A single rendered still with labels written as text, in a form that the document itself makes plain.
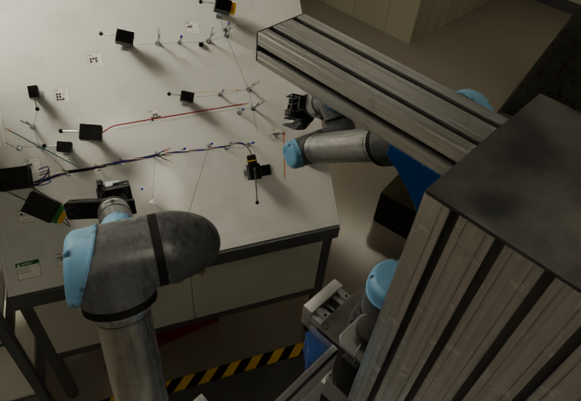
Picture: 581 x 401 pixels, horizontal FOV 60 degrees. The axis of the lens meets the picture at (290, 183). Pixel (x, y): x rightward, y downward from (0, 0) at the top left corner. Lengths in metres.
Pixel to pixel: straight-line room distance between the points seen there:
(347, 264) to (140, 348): 2.22
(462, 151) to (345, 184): 2.89
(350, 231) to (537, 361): 2.65
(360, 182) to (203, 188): 1.78
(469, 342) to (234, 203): 1.40
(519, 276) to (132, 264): 0.52
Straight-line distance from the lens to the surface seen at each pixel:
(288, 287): 2.28
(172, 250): 0.78
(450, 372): 0.63
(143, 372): 0.89
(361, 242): 3.10
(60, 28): 1.94
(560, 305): 0.48
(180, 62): 1.91
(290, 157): 1.29
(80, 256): 0.78
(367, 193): 3.39
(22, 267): 1.89
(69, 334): 2.19
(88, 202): 1.31
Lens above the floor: 2.35
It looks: 44 degrees down
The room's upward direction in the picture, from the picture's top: 6 degrees clockwise
